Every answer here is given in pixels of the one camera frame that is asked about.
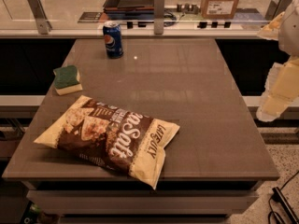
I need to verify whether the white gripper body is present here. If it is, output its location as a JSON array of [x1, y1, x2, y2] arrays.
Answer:
[[278, 0, 299, 56]]

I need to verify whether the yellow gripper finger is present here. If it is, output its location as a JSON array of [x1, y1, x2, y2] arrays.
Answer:
[[256, 56, 299, 122], [257, 12, 284, 41]]

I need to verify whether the brown chip bag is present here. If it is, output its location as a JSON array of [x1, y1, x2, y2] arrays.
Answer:
[[35, 95, 179, 188]]

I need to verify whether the blue pepsi can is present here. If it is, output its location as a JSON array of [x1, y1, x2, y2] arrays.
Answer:
[[103, 21, 123, 59]]

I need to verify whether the cardboard box with label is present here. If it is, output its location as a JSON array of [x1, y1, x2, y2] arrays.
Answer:
[[200, 0, 239, 19]]

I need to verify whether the black power strip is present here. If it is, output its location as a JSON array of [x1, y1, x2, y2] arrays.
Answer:
[[272, 187, 299, 224]]

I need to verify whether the green yellow sponge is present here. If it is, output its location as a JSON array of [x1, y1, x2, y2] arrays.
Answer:
[[53, 65, 82, 95]]

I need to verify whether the right metal glass bracket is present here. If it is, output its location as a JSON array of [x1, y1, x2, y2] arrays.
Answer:
[[265, 0, 292, 21]]

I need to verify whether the metal glass bracket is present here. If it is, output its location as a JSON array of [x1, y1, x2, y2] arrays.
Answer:
[[154, 0, 164, 35], [265, 0, 292, 21], [27, 0, 51, 35]]

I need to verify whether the middle metal glass bracket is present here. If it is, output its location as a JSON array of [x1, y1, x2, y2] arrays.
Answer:
[[154, 0, 164, 35]]

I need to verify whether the left metal glass bracket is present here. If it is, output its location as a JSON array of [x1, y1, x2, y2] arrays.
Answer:
[[27, 0, 51, 35]]

